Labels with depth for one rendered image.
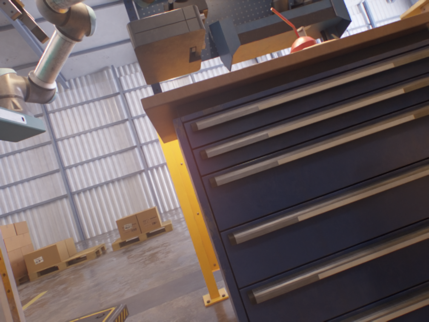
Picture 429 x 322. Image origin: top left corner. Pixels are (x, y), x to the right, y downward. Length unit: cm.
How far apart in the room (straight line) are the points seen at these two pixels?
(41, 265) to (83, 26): 527
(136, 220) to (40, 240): 846
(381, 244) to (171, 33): 74
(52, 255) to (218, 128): 555
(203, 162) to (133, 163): 1178
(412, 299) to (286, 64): 63
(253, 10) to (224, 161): 91
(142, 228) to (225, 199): 494
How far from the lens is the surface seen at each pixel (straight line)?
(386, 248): 80
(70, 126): 1337
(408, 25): 94
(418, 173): 84
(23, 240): 679
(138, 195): 1237
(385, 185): 79
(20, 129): 136
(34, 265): 620
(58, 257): 601
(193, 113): 67
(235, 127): 68
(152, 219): 553
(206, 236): 179
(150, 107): 66
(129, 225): 558
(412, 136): 88
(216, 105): 68
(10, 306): 134
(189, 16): 81
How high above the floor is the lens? 71
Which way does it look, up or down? 4 degrees up
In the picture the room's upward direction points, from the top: 19 degrees counter-clockwise
